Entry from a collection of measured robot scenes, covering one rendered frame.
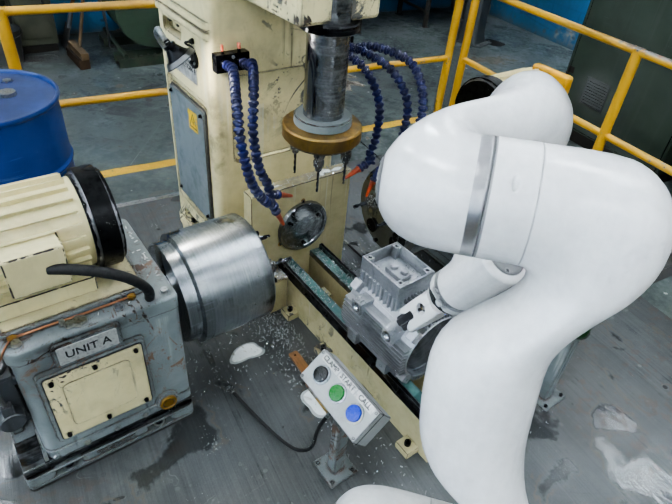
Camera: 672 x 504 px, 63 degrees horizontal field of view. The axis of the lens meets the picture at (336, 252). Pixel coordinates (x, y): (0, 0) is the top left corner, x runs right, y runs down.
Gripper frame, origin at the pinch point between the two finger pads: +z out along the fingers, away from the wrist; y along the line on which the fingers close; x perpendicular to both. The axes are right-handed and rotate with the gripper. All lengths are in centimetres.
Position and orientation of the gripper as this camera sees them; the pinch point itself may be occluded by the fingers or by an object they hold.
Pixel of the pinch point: (407, 320)
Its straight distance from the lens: 110.5
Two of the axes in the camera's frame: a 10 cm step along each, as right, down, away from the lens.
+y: 8.1, -3.1, 5.0
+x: -4.6, -8.6, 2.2
